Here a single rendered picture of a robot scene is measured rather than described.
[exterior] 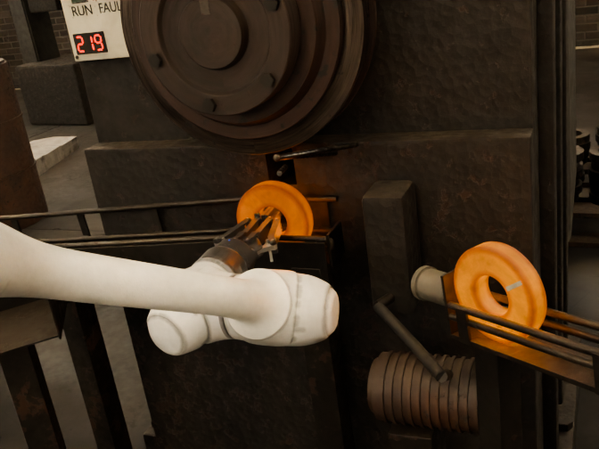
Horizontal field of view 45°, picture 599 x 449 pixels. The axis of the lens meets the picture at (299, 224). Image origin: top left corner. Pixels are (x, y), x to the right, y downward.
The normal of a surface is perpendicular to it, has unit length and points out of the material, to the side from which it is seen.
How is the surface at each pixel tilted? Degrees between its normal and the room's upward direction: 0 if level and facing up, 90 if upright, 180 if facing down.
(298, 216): 89
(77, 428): 0
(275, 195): 89
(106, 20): 90
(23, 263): 96
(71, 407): 0
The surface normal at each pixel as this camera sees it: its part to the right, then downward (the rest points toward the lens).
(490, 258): -0.82, 0.30
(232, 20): -0.37, 0.38
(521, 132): -0.14, -0.92
